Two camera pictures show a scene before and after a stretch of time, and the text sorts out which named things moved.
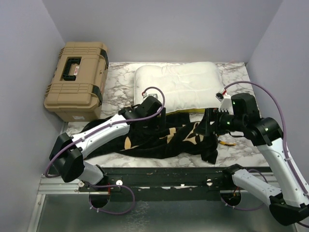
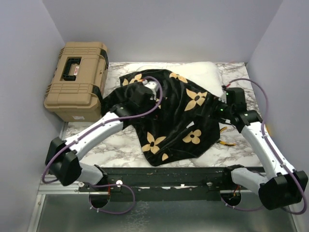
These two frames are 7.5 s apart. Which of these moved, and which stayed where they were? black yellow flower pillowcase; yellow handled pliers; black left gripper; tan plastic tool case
Moved: black left gripper; black yellow flower pillowcase
Stayed: yellow handled pliers; tan plastic tool case
